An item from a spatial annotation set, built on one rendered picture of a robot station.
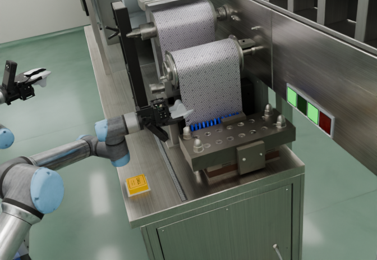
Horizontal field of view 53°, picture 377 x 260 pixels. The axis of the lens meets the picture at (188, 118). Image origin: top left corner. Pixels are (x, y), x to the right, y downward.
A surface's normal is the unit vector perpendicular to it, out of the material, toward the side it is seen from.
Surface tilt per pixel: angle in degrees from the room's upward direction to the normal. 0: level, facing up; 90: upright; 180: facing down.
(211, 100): 90
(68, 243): 0
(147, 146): 0
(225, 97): 90
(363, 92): 90
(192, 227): 90
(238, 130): 0
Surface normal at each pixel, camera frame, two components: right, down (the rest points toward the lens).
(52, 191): 0.93, 0.01
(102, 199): -0.14, -0.85
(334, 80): -0.95, 0.26
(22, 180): -0.29, -0.57
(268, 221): 0.29, 0.47
